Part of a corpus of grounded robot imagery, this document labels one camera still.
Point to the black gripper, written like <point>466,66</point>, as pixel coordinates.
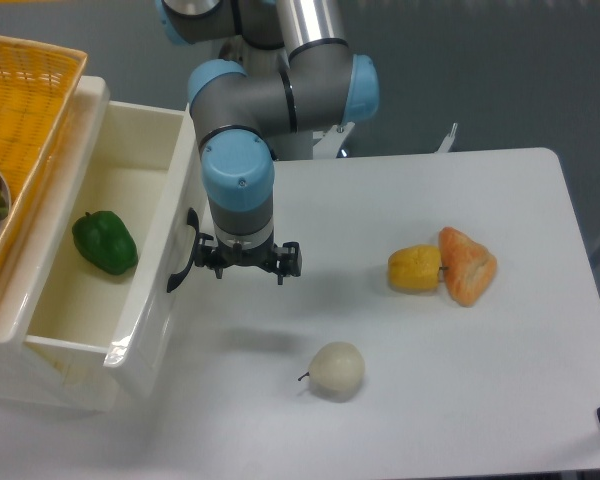
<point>283,261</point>

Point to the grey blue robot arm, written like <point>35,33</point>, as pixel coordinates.
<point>237,166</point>

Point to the white drawer cabinet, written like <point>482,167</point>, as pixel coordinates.
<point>30,300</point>

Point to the white toy pear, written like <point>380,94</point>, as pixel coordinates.
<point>336,371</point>

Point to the green toy bell pepper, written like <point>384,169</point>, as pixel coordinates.
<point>103,239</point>

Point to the yellow toy bell pepper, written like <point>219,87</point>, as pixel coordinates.
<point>416,268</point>

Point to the orange toy croissant bread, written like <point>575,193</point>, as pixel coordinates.
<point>469,266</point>

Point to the yellow woven basket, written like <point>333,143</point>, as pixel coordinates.
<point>37,82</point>

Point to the white metal frame bracket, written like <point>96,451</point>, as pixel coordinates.
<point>448,141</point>

